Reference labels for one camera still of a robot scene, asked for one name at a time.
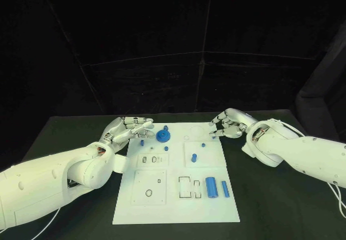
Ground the white cable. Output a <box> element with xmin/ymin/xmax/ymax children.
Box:
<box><xmin>273</xmin><ymin>118</ymin><xmax>306</xmax><ymax>138</ymax></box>
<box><xmin>29</xmin><ymin>206</ymin><xmax>64</xmax><ymax>240</ymax></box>
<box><xmin>326</xmin><ymin>180</ymin><xmax>346</xmax><ymax>219</ymax></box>

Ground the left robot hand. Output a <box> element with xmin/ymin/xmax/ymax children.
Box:
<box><xmin>100</xmin><ymin>116</ymin><xmax>156</xmax><ymax>151</ymax></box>

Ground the thin long blue cylinder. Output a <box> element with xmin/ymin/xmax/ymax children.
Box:
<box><xmin>221</xmin><ymin>180</ymin><xmax>232</xmax><ymax>198</ymax></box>

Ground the white task board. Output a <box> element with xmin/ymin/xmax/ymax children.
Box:
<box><xmin>111</xmin><ymin>122</ymin><xmax>243</xmax><ymax>225</ymax></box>

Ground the thick long blue cylinder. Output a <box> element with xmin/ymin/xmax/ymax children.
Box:
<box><xmin>205</xmin><ymin>176</ymin><xmax>221</xmax><ymax>199</ymax></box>

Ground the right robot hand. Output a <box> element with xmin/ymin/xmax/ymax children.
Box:
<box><xmin>208</xmin><ymin>107</ymin><xmax>260</xmax><ymax>139</ymax></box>

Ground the blue gear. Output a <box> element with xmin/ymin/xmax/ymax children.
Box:
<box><xmin>156</xmin><ymin>129</ymin><xmax>173</xmax><ymax>143</ymax></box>

